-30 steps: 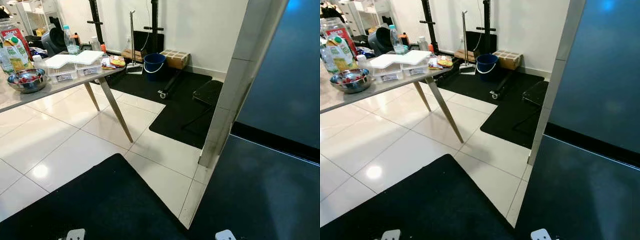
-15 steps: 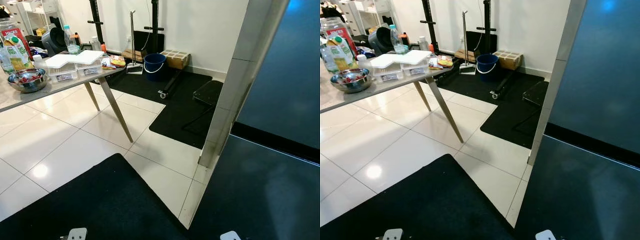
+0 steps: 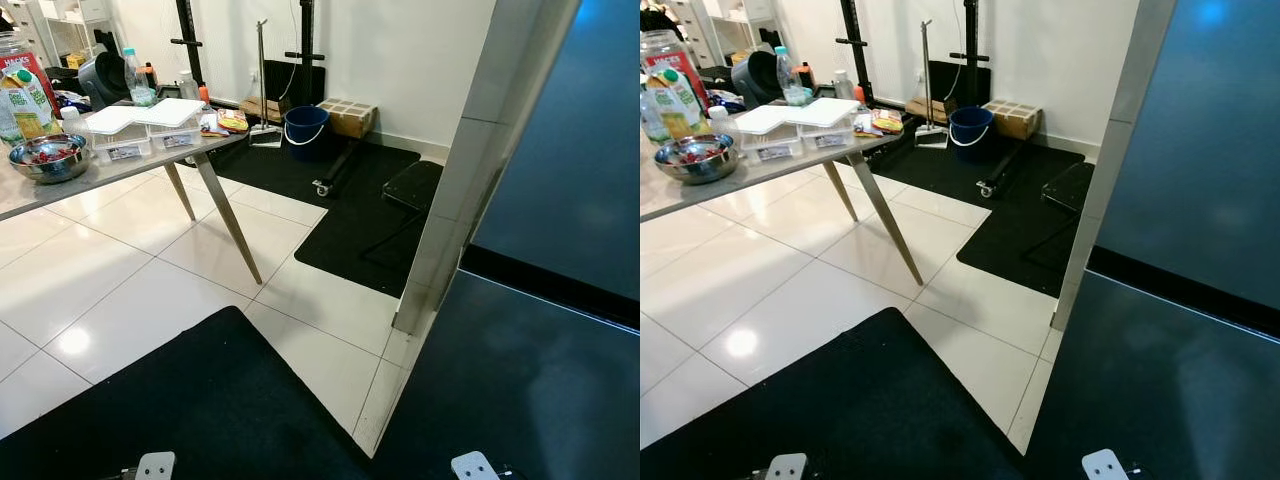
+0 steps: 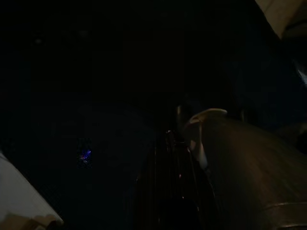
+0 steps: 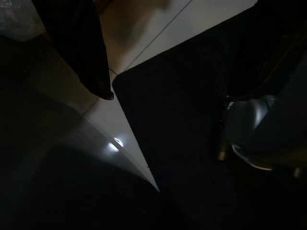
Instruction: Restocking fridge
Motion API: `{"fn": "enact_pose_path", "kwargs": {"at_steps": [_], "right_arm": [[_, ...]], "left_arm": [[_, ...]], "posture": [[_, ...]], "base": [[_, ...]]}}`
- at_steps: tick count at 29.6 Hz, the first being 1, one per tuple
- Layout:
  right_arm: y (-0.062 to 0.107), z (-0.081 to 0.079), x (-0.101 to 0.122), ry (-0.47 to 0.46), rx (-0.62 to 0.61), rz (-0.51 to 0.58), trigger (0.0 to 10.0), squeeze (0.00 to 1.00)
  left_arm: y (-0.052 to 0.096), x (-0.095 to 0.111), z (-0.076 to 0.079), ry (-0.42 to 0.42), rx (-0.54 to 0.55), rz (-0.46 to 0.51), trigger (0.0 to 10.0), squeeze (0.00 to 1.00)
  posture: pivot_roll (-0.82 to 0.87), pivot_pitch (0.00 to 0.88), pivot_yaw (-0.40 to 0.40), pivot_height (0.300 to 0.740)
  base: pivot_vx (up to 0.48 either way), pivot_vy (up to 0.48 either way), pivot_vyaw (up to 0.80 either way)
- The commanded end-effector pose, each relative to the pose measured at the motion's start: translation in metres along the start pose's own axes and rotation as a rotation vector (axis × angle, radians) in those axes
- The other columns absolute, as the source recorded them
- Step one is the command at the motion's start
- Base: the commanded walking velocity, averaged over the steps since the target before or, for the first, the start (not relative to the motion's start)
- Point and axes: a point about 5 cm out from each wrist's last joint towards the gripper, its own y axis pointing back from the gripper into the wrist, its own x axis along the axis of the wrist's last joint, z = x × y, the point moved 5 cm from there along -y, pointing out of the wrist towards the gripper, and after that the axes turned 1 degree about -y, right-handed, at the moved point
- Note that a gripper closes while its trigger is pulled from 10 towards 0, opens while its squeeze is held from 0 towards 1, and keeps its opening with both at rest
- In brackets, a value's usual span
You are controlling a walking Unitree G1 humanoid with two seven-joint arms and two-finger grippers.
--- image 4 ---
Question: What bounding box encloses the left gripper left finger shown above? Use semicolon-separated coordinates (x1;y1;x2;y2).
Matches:
134;130;183;230

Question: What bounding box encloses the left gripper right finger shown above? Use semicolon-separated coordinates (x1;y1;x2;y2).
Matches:
174;141;219;230

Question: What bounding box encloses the silver fridge compartment door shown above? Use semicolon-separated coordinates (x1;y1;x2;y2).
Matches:
0;153;64;230

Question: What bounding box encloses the silver robot left leg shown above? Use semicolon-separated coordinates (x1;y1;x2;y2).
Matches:
183;108;307;230

